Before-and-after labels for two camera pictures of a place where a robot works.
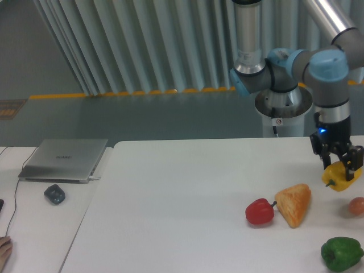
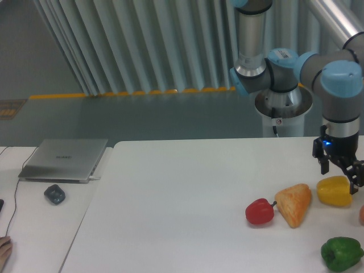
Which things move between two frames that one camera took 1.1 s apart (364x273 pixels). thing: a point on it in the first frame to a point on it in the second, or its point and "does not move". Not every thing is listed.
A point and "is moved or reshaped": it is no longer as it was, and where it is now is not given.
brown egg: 356,206 to 362,215
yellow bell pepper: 334,176 is moved or reshaped
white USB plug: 92,178 does not move
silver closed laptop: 64,161 does not move
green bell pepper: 342,253 does not move
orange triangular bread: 292,202 does not move
